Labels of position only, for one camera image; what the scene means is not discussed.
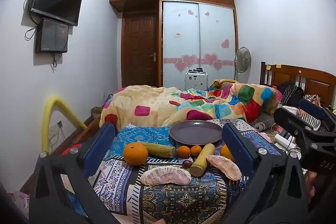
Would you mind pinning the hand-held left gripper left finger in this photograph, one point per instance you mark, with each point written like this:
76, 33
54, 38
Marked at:
98, 151

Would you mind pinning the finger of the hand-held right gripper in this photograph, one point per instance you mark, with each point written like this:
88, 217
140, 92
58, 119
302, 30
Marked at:
311, 107
291, 120

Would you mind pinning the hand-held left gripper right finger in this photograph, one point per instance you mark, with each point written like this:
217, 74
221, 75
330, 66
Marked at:
236, 150

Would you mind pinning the medium orange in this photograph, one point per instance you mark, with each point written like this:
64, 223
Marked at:
225, 153

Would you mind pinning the peeled pomelo segment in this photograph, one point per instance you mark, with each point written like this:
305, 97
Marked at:
165, 176
225, 167

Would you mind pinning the yellow sugarcane piece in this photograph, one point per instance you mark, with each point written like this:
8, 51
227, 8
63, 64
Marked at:
202, 161
160, 150

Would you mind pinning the large orange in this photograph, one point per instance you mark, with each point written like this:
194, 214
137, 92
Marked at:
135, 154

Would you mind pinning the small tangerine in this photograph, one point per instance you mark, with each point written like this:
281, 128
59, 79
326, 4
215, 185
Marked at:
196, 150
183, 152

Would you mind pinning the dark purple round plate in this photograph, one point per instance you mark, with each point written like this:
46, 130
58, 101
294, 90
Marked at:
195, 132

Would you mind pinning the small dark red fruit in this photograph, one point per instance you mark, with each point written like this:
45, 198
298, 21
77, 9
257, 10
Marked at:
187, 164

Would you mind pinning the person's right hand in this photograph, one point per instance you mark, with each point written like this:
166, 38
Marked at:
312, 186

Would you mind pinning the striped cloth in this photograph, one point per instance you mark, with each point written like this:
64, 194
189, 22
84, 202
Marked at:
311, 119

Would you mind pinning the white power strip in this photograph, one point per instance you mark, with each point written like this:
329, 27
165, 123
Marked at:
283, 140

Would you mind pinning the black bag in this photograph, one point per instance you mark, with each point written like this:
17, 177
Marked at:
291, 94

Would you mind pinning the wooden bed headboard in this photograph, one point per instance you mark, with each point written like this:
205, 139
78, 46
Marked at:
312, 81

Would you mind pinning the blue patterned cloth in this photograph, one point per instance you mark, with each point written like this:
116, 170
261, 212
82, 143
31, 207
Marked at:
139, 136

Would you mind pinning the yellow foam tube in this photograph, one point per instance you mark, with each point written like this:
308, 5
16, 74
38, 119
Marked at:
48, 119

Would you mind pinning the patterned bedspread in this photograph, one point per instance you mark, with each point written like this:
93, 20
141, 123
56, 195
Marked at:
181, 200

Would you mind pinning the colourful patchwork blanket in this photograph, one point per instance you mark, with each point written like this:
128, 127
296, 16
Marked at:
157, 104

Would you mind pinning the standing electric fan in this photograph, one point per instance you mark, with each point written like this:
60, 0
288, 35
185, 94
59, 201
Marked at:
242, 58

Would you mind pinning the white box appliance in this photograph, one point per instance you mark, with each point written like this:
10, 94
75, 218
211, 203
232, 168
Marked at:
195, 81

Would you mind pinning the pink plastic bag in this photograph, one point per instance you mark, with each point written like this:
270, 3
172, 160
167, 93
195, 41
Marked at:
19, 200

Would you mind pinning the brown wooden door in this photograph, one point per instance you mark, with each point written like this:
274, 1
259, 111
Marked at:
140, 50

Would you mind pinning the frosted sliding wardrobe with hearts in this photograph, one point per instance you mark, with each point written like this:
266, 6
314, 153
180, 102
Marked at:
199, 37

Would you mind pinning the wooden bed frame side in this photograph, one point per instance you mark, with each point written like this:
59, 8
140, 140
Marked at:
76, 134

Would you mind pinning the wall power socket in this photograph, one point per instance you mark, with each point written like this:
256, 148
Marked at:
56, 128

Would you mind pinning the small wall-mounted black monitor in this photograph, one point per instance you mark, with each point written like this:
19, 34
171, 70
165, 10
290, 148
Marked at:
52, 35

